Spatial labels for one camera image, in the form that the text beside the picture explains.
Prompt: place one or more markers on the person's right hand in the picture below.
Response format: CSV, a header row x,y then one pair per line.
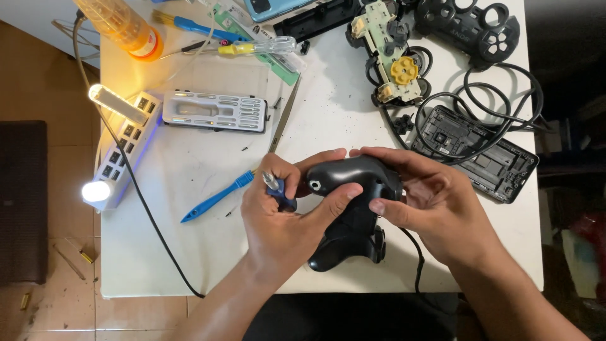
x,y
440,213

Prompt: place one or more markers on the person's left hand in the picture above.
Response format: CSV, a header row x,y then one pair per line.
x,y
274,232

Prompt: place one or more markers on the black game controller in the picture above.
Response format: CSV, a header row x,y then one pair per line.
x,y
350,232

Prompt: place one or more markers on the blue plastic pry tool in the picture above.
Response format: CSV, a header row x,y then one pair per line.
x,y
218,199

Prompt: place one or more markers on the black phone housing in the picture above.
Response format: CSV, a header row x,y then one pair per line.
x,y
502,165

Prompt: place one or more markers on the small black cross button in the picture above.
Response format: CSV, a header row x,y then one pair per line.
x,y
404,124

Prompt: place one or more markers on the person's dark shorts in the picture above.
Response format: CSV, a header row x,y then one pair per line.
x,y
350,317

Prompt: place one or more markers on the metal tweezers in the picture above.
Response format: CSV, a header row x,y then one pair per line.
x,y
285,116

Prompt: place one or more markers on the grey screwdriver bit case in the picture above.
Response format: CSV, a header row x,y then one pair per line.
x,y
213,111

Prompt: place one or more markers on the heap of floor clutter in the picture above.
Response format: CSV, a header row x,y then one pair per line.
x,y
577,227

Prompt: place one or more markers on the yellow rubber button pad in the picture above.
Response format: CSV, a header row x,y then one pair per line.
x,y
405,71

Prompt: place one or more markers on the green packaging strip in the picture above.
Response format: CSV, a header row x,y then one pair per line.
x,y
272,61

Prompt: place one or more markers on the white multi-port hub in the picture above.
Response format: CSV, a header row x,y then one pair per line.
x,y
120,156

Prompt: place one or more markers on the opened controller circuit board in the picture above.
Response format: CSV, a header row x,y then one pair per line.
x,y
383,42

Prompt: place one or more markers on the cool white round lamp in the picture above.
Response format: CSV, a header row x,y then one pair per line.
x,y
96,191

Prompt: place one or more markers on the empty black controller shell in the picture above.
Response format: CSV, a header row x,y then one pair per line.
x,y
466,31

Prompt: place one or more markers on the clear yellow screwdriver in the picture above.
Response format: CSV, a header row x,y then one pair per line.
x,y
265,46

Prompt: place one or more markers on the small black plastic piece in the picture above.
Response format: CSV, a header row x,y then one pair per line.
x,y
305,47

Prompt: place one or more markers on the small brass floor piece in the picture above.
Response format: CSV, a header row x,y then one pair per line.
x,y
87,257

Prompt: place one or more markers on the thin pink tipped tool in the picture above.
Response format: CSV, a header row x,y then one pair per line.
x,y
199,47

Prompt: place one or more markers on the warm white stick lamp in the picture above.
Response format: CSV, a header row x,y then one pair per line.
x,y
111,103

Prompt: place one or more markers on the thin wooden stick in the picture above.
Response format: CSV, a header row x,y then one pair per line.
x,y
68,261

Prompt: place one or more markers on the blue phone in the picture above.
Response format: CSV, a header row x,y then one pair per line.
x,y
277,8

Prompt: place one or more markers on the dark woven floor mat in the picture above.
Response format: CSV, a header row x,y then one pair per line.
x,y
23,203

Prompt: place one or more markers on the orange plastic bottle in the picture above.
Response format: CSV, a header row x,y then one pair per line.
x,y
120,26

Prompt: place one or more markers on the brass bit on floor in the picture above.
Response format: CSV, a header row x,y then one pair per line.
x,y
24,301

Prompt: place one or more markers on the long black plastic frame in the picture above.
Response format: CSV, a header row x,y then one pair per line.
x,y
317,21

